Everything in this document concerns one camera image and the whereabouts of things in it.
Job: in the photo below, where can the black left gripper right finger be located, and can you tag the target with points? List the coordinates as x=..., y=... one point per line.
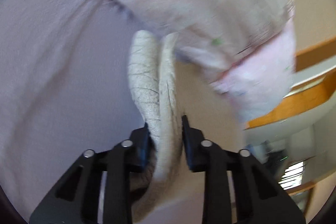
x=258, y=196

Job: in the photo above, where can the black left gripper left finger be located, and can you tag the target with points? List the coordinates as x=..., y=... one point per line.
x=96, y=187

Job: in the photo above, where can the cream knitted small garment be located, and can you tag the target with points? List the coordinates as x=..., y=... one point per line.
x=151, y=76

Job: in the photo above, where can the lavender bed sheet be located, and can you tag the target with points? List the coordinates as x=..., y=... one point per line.
x=63, y=90

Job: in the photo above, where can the white floral pillow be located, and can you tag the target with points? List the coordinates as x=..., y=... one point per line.
x=246, y=48

